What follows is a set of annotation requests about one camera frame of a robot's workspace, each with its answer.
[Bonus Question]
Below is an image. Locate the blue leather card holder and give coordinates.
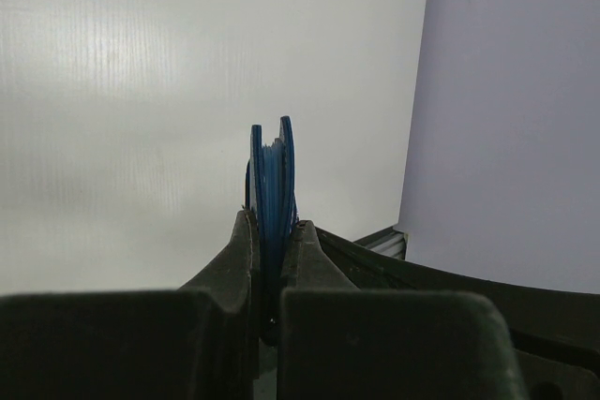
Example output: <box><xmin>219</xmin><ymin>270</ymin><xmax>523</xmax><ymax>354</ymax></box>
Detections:
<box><xmin>245</xmin><ymin>116</ymin><xmax>298</xmax><ymax>326</ymax></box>

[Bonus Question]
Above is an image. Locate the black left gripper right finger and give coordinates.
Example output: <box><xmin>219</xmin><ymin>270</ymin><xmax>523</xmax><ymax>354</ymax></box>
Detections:
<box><xmin>278</xmin><ymin>221</ymin><xmax>599</xmax><ymax>399</ymax></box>

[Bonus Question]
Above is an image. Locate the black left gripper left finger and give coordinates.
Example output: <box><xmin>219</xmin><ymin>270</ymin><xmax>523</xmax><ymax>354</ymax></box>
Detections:
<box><xmin>1</xmin><ymin>210</ymin><xmax>260</xmax><ymax>399</ymax></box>

